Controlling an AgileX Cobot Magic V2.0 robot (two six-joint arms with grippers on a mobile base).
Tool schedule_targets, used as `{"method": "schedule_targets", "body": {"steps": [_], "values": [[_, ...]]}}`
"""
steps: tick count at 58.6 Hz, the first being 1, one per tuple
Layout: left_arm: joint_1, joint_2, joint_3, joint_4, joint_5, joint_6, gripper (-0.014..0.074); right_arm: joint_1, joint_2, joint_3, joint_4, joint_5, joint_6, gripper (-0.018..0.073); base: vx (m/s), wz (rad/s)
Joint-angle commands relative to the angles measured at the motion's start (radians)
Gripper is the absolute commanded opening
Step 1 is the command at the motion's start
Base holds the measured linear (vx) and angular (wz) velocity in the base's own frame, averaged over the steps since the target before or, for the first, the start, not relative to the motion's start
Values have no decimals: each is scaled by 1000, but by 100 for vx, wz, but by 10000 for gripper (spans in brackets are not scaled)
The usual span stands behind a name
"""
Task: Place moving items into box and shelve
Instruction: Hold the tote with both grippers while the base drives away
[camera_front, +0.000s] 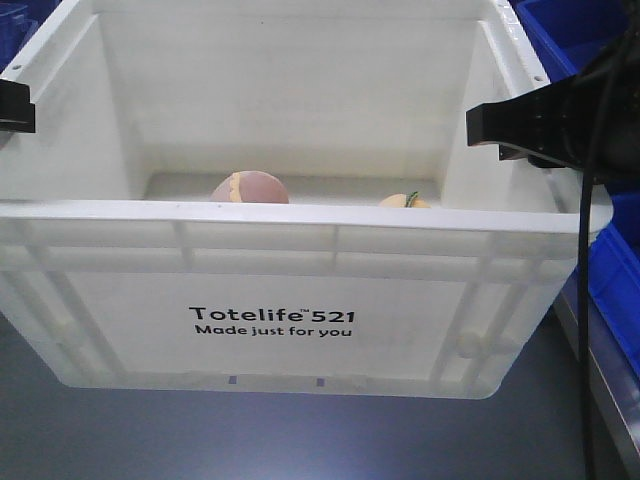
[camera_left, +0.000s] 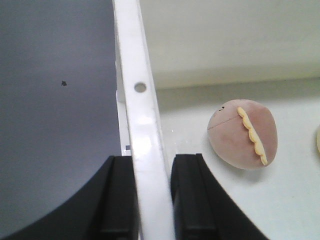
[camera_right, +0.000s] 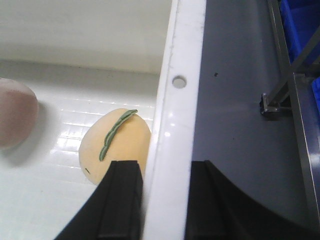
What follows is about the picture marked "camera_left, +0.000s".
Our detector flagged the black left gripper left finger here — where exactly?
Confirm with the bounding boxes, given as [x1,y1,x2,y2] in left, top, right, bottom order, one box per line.
[6,156,139,240]

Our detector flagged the yellow round plush toy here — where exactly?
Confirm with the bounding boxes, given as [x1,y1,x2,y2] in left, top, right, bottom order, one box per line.
[313,125,320,154]

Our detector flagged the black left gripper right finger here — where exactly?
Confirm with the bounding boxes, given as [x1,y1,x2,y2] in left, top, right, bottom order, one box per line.
[170,153,266,240]

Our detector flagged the pink round plush toy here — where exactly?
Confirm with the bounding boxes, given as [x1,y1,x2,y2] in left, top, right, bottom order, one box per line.
[207,99,278,170]

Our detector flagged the white plastic Totelife tote box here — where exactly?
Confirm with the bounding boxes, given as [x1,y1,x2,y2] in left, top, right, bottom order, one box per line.
[112,0,320,240]

